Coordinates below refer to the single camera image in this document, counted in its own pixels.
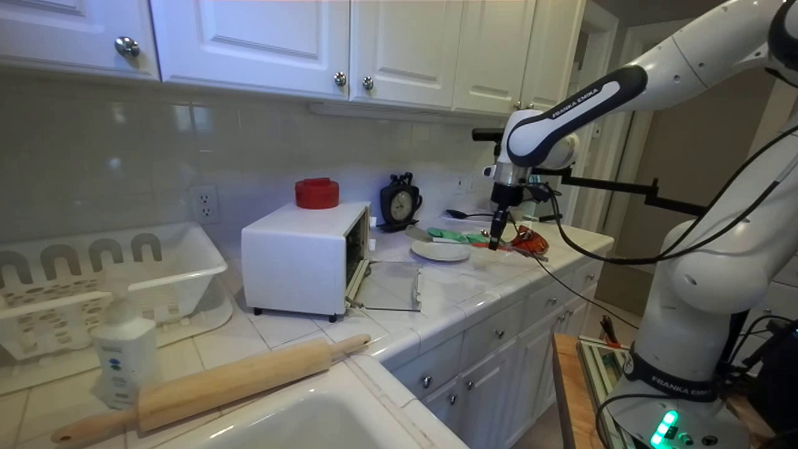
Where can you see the black analog clock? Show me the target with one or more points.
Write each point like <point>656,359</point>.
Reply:
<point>398,204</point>

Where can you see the green cloth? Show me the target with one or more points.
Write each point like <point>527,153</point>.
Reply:
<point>454,236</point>

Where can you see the white upper cabinets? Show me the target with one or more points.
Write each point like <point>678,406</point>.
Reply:
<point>464,57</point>

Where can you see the red tool on counter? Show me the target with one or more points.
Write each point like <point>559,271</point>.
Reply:
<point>531,244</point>

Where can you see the wall power outlet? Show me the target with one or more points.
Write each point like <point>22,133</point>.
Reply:
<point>209,206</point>

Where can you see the white toaster oven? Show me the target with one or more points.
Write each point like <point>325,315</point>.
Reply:
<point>305,260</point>

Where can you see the white kitchen sink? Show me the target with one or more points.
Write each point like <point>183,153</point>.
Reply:
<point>336,410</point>

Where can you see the white cabinets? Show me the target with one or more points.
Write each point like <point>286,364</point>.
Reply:
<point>493,380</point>
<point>464,57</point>

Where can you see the wooden rolling pin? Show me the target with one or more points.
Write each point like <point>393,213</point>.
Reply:
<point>211,390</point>

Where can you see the white soap bottle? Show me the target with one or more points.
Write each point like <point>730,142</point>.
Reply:
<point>127,345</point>

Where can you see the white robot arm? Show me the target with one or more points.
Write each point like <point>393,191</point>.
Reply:
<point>713,269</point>

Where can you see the red round container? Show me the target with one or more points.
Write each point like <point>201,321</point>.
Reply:
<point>317,194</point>

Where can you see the white lower cabinets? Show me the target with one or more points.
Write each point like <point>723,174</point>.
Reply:
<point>493,380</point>

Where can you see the white dish rack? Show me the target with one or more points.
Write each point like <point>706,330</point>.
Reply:
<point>54,292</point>

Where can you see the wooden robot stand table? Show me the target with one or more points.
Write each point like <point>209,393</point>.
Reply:
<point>577,406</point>

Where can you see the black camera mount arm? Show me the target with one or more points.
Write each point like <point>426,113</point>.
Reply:
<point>649,191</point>

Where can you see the white plate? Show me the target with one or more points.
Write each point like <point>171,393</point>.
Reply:
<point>448,253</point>

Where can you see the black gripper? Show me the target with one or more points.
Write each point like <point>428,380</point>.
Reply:
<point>506,199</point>

